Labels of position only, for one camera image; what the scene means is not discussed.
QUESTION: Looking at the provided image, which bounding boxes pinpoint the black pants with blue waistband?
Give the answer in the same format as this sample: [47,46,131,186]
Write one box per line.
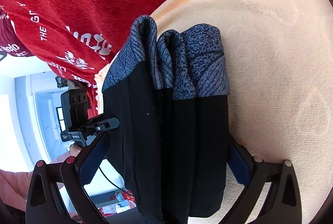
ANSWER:
[102,15,230,223]

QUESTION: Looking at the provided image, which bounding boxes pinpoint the person's left hand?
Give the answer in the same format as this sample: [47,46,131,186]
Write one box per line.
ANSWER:
[66,79,84,158]

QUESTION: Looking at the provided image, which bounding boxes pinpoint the red blanket with white characters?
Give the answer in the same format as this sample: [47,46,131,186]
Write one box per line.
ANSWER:
[0,0,235,115]

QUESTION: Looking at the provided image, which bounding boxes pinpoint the cream seat cushion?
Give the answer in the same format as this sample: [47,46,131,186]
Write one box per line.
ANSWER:
[93,0,333,224]

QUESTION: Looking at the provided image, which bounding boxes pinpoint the black cable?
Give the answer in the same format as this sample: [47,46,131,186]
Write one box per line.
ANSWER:
[98,166,136,198]

